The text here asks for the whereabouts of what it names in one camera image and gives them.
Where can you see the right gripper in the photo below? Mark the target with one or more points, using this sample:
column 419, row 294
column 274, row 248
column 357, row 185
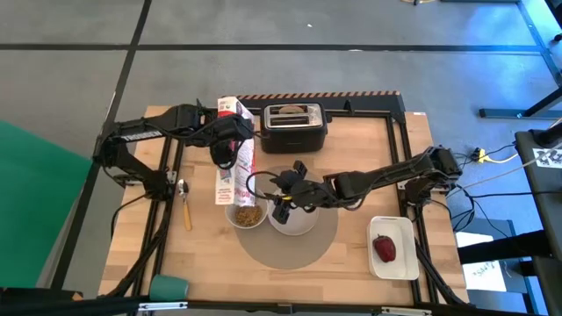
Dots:
column 307, row 193

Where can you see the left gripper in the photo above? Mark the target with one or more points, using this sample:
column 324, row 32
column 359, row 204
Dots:
column 217, row 129

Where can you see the cinnamon Life cereal box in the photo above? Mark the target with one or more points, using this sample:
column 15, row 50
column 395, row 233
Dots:
column 243, row 175

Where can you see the brown toast slice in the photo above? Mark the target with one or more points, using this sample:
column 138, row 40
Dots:
column 291, row 109

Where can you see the red apple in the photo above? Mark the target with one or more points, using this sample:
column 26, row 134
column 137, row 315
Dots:
column 384, row 248

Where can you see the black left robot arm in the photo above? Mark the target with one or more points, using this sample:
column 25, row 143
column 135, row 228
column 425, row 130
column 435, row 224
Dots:
column 140, row 134

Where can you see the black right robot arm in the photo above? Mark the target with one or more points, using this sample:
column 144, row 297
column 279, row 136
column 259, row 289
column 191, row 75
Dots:
column 395, row 171

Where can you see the white round plate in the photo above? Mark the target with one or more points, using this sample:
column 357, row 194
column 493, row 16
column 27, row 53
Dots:
column 298, row 224

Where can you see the brown cereal pieces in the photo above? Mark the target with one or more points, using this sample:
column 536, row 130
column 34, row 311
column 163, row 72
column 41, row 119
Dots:
column 248, row 216

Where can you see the black two-slot toaster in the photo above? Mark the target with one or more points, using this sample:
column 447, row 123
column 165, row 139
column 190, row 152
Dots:
column 294, row 140

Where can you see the round grey woven placemat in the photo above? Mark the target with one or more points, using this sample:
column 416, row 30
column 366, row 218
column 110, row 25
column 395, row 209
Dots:
column 285, row 252

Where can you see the white ribbed bowl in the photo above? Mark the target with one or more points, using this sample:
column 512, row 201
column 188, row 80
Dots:
column 232, row 219

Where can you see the orange black hazard-striped bar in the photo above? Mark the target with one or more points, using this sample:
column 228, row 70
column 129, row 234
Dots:
column 320, row 95

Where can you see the white rectangular tray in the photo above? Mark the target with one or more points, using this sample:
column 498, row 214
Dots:
column 395, row 226

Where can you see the teal plastic cup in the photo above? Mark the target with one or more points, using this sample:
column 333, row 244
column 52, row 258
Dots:
column 169, row 287

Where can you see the white paper sheet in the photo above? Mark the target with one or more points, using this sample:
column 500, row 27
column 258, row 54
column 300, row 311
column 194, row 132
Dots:
column 483, row 267

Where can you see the green panel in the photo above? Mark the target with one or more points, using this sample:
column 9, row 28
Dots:
column 39, row 206

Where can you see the black side table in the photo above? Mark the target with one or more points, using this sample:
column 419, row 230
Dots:
column 544, row 197

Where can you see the black floor stand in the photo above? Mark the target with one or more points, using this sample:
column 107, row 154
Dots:
column 544, row 61

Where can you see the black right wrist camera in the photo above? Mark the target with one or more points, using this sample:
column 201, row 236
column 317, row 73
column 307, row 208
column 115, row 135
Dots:
column 287, row 180

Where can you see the black metal table frame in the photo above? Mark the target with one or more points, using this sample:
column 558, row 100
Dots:
column 397, row 131

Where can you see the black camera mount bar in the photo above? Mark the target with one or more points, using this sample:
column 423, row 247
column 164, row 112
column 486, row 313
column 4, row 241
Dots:
column 66, row 303

